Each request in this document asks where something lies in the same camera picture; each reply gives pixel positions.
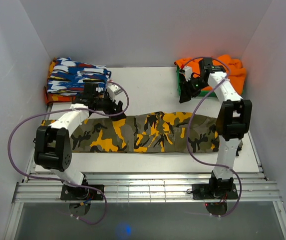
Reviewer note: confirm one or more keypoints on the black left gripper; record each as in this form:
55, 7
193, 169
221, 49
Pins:
112, 106

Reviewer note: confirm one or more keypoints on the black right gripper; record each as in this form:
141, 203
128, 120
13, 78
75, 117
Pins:
185, 96

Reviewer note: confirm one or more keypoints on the olive yellow camouflage trousers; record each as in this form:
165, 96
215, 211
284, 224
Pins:
156, 132

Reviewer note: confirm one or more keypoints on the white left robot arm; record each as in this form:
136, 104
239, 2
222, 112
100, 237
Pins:
52, 144

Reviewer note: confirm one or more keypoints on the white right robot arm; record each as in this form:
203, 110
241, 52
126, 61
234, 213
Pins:
232, 124

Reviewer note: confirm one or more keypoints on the blue white camouflage folded trousers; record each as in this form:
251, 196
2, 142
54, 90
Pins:
70, 77

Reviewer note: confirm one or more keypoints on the orange camouflage folded trousers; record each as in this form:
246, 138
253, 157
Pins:
58, 98

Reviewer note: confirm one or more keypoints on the green plastic bin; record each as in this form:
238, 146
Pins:
237, 80

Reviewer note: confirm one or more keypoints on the orange crumpled cloth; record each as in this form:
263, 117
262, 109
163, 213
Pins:
223, 59

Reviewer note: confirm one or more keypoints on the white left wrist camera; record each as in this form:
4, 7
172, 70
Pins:
113, 89

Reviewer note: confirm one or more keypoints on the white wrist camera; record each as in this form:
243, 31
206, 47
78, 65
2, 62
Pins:
187, 72
113, 89

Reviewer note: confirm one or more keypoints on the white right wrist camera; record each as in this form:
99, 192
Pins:
187, 72

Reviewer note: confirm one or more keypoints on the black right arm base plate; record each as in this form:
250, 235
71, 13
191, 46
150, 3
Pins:
203, 191

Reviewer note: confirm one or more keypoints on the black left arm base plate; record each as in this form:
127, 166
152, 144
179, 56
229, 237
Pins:
95, 192

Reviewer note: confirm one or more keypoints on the aluminium rail frame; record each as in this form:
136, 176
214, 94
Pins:
149, 206

